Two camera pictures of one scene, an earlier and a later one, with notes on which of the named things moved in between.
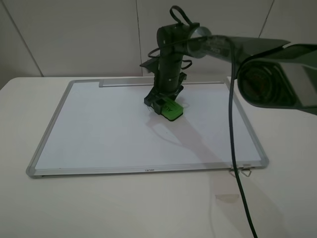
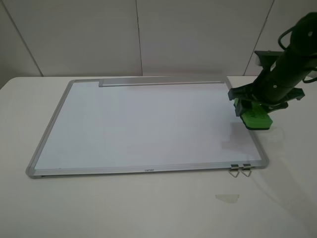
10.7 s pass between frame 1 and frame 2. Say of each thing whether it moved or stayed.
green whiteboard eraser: moved
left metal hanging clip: stayed
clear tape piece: stayed
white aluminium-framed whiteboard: stayed
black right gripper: moved
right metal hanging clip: stayed
